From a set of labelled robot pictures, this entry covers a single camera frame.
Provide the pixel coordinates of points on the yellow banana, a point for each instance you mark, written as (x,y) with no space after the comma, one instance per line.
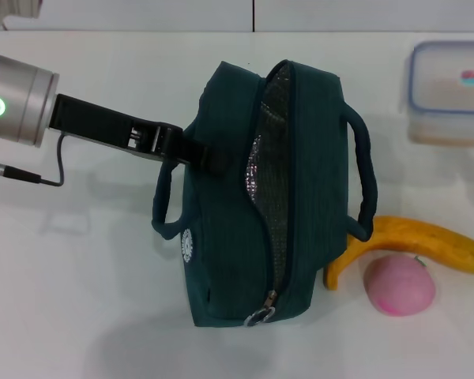
(418,237)

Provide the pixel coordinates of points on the clear lunch box blue lid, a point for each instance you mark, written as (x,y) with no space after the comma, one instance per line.
(438,98)

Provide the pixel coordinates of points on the dark teal insulated lunch bag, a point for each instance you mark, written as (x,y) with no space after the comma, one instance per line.
(221,237)

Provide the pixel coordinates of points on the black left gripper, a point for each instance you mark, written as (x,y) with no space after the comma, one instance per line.
(95,122)

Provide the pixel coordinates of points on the pink peach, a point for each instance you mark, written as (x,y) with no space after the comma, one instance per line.
(399,288)

